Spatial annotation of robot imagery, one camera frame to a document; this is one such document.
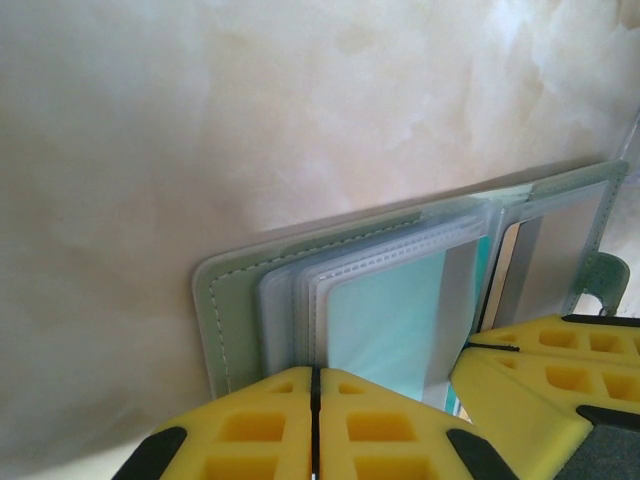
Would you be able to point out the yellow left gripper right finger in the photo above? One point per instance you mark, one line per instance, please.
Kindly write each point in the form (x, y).
(390, 440)

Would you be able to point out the teal card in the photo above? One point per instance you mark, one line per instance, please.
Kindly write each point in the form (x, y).
(380, 320)

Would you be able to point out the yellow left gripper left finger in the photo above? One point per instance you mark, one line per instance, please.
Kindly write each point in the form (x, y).
(240, 440)

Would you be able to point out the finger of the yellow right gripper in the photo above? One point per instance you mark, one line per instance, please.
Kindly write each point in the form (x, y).
(530, 385)
(570, 340)

